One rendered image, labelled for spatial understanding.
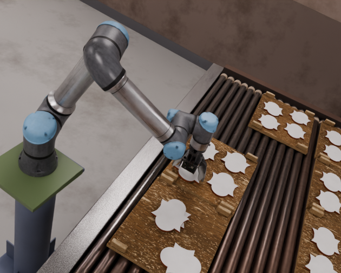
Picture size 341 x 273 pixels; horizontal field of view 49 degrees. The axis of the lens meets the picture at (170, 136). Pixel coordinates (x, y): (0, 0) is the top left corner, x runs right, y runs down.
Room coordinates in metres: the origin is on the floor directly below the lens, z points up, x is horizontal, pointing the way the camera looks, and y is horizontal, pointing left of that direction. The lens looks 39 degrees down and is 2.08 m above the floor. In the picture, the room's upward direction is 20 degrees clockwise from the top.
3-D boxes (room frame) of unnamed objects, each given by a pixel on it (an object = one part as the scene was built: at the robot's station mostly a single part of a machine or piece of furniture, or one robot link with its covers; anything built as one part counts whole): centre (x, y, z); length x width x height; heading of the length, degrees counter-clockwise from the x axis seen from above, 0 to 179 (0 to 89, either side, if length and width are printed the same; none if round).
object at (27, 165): (1.00, 0.46, 0.95); 0.15 x 0.15 x 0.10
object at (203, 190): (1.32, -0.24, 0.93); 0.41 x 0.35 x 0.02; 166
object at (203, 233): (0.91, -0.14, 0.93); 0.41 x 0.35 x 0.02; 168
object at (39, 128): (1.00, 0.46, 1.07); 0.13 x 0.12 x 0.14; 5
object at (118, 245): (0.74, 0.03, 0.95); 0.06 x 0.02 x 0.03; 78
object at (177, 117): (1.14, -0.02, 1.23); 0.11 x 0.11 x 0.08; 5
